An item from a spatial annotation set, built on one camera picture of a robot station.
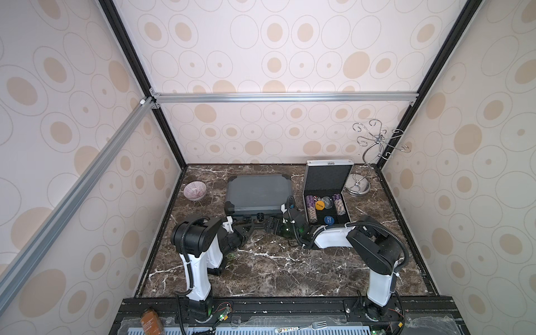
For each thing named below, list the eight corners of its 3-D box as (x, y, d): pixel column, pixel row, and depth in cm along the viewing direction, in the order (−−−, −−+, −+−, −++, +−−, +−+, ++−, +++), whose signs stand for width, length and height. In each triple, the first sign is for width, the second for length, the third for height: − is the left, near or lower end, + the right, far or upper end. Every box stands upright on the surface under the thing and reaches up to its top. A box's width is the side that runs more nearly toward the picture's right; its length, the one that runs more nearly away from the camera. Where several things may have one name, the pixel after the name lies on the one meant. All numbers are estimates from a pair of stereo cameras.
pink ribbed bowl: (183, 201, 106) (181, 196, 102) (189, 186, 112) (186, 181, 109) (205, 201, 106) (203, 196, 102) (209, 186, 112) (207, 181, 109)
